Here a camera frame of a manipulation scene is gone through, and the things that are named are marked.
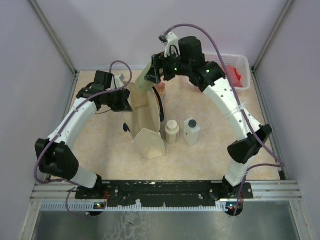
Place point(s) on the red cloth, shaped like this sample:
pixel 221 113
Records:
pixel 235 77

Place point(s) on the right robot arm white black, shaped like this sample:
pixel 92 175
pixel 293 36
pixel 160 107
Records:
pixel 212 81

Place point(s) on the green bottle beige cap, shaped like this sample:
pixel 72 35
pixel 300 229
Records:
pixel 141 83

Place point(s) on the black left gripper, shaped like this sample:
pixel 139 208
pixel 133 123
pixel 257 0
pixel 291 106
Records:
pixel 124 105

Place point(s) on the white bottle grey cap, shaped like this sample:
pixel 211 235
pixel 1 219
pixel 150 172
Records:
pixel 191 131

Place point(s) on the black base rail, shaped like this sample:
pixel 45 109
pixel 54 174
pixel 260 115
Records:
pixel 155 194

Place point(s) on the white plastic basket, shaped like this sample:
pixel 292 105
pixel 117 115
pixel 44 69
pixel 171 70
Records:
pixel 241 63

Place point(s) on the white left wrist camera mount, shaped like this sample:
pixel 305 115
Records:
pixel 117 81

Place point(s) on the orange lotion bottle pink cap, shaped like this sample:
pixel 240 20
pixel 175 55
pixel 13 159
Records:
pixel 161 89

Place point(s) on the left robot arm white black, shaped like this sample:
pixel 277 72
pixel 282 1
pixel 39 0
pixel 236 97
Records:
pixel 54 154

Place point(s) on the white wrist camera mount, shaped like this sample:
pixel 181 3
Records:
pixel 117 81
pixel 171 42

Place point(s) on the beige canvas tote bag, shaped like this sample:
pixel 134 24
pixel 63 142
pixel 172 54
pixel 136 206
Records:
pixel 143 123

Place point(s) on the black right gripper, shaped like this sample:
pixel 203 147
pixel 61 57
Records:
pixel 153 74

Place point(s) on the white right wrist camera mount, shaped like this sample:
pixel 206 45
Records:
pixel 171 42

